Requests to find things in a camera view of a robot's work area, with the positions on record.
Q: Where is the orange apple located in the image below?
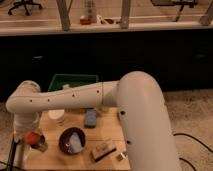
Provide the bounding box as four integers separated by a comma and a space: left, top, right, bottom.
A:
24, 132, 41, 145

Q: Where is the crumpled blue-grey cloth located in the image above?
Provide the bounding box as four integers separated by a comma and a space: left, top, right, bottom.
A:
68, 133, 83, 154

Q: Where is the blue sponge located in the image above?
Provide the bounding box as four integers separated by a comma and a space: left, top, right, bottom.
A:
84, 109, 97, 128

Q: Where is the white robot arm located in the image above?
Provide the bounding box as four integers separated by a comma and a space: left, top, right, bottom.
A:
6, 71, 181, 171

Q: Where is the red object on shelf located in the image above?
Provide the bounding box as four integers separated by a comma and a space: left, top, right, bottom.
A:
79, 16, 92, 25

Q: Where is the small metal cup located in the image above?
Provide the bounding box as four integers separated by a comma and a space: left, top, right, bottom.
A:
32, 135, 48, 152

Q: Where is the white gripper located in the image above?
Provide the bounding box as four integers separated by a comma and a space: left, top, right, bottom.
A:
13, 113, 41, 138

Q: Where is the black cable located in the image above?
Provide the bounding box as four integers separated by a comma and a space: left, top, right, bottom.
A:
172, 132, 213, 171

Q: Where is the black pole stand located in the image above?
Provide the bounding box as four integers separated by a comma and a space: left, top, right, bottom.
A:
6, 137, 18, 171

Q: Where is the white round container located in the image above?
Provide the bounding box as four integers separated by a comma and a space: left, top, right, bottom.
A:
48, 109, 65, 124

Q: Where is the green plastic tray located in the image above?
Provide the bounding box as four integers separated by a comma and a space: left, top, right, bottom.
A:
48, 74, 99, 91

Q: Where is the dark brown bowl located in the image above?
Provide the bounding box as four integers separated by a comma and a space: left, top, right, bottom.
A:
59, 127, 86, 155

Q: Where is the wooden block eraser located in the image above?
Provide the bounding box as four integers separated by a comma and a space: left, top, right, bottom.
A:
91, 139, 117, 162

